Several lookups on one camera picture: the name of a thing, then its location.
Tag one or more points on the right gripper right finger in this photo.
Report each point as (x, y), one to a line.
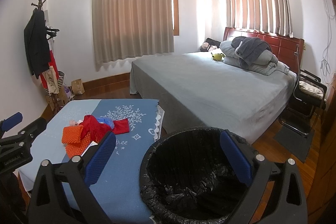
(287, 201)

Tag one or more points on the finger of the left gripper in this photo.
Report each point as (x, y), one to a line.
(11, 122)
(27, 134)

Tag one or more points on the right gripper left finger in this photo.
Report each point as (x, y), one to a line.
(61, 192)

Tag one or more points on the red sock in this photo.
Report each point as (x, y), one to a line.
(97, 130)

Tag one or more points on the blue plastic bag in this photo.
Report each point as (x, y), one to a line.
(107, 121)

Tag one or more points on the pink paper piece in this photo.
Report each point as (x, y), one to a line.
(75, 123)

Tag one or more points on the black trash bin with bag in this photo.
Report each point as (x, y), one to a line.
(186, 178)

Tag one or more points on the wooden coat rack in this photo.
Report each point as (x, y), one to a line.
(51, 32)

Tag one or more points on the blue patterned table cloth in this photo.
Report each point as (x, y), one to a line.
(117, 189)

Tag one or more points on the dark floor mat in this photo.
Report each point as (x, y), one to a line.
(297, 144)

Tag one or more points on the beige tote bag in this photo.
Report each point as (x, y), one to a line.
(51, 80)

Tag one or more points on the brown paper bag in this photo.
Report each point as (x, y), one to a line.
(77, 87)

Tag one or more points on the red hanging bag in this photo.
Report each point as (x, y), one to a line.
(53, 64)

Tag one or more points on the black hanging coat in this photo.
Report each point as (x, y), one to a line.
(36, 44)

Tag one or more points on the black office chair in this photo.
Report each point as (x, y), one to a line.
(306, 103)

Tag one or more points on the grey pillow stack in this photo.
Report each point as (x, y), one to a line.
(265, 64)

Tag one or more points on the grey covered bed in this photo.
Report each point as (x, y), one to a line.
(196, 91)

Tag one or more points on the red wooden headboard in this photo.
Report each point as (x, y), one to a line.
(287, 50)

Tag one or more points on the dark grey blanket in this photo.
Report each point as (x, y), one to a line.
(249, 49)

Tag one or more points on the yellow green plush toy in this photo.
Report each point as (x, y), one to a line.
(218, 56)

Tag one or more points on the left beige curtain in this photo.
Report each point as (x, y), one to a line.
(131, 28)

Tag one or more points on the beige curtain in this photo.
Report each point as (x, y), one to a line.
(268, 16)
(131, 28)

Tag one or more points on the black bag behind bed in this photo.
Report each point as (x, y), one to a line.
(209, 45)

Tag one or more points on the right beige curtain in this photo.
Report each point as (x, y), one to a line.
(268, 16)

